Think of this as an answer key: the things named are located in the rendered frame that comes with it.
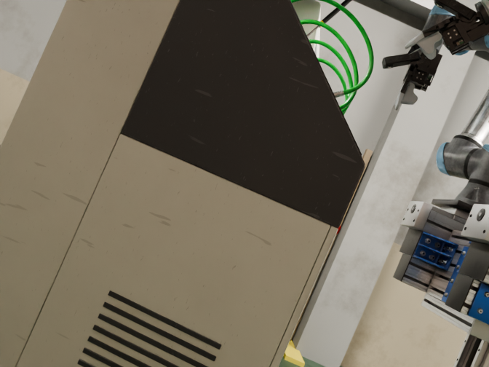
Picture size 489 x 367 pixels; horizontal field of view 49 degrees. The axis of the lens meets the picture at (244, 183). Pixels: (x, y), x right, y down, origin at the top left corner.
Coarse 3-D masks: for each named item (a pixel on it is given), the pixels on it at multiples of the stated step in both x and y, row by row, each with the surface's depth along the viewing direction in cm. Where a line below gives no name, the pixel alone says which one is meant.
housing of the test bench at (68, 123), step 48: (96, 0) 137; (144, 0) 136; (48, 48) 138; (96, 48) 136; (144, 48) 135; (48, 96) 137; (96, 96) 135; (48, 144) 136; (96, 144) 134; (0, 192) 136; (48, 192) 135; (0, 240) 135; (48, 240) 134; (0, 288) 134; (48, 288) 133; (0, 336) 133
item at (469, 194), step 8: (472, 184) 181; (480, 184) 179; (488, 184) 178; (464, 192) 181; (472, 192) 179; (480, 192) 178; (488, 192) 177; (464, 200) 179; (472, 200) 177; (480, 200) 176; (488, 200) 176
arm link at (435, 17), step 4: (432, 8) 172; (436, 8) 170; (440, 8) 169; (432, 12) 171; (436, 12) 170; (440, 12) 169; (444, 12) 169; (448, 12) 169; (432, 16) 170; (436, 16) 169; (440, 16) 169; (444, 16) 169; (448, 16) 169; (428, 20) 171; (432, 20) 170; (436, 20) 169; (440, 20) 169; (428, 24) 170; (432, 24) 169; (436, 24) 169; (424, 28) 171; (428, 28) 170
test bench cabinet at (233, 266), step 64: (128, 192) 132; (192, 192) 130; (128, 256) 131; (192, 256) 129; (256, 256) 127; (320, 256) 125; (64, 320) 131; (128, 320) 129; (192, 320) 127; (256, 320) 126
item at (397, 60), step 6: (402, 54) 171; (408, 54) 171; (414, 54) 170; (384, 60) 172; (390, 60) 171; (396, 60) 171; (402, 60) 171; (408, 60) 171; (414, 60) 171; (384, 66) 173; (390, 66) 173; (396, 66) 175
